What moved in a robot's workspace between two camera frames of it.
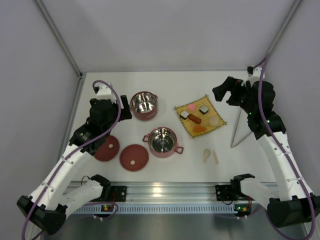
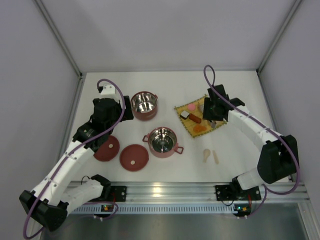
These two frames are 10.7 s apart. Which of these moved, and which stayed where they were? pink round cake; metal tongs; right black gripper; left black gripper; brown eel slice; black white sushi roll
Moved: metal tongs; right black gripper
Stayed: left black gripper; black white sushi roll; brown eel slice; pink round cake
